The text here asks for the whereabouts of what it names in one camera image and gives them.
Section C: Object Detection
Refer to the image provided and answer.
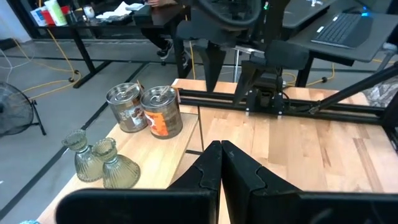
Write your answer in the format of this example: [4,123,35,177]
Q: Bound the black aluminium table frame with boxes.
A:
[177,63,398,151]

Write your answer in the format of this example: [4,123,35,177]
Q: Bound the white cup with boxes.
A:
[81,4,96,20]

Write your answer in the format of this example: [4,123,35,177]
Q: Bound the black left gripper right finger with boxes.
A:
[221,139,398,224]

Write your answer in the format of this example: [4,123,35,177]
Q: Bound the green white bottle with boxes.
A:
[43,0,68,27]

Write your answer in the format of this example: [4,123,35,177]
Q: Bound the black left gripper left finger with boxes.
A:
[55,139,223,224]

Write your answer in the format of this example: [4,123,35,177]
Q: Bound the yellow extension cable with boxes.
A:
[12,27,337,101]

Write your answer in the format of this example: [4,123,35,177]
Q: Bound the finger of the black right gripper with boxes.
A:
[198,42,228,93]
[232,60,266,106]

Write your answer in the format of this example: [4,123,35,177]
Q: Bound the black computer keyboard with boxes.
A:
[310,12,374,50]

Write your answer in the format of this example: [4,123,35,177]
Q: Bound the person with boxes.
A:
[139,0,191,68]

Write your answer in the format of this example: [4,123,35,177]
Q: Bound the metal can orange label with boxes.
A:
[140,85,184,140]

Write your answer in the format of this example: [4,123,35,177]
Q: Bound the white blue box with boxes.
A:
[29,7,47,27]

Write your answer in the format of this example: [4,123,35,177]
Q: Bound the red container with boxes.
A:
[40,5,72,26]

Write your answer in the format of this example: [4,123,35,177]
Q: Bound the green glass candlestick holder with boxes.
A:
[61,128,105,183]
[91,137,142,190]

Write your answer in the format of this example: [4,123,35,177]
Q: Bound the metal can picture label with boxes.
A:
[105,82,149,134]

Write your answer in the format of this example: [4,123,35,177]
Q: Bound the white papers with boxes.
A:
[95,1,146,20]

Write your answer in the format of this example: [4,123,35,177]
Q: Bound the black floor fan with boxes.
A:
[0,81,47,138]

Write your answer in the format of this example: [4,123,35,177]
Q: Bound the black desk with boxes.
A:
[6,0,192,90]
[282,0,398,88]

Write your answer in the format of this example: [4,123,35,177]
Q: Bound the grey patterned bag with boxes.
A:
[363,76,398,109]

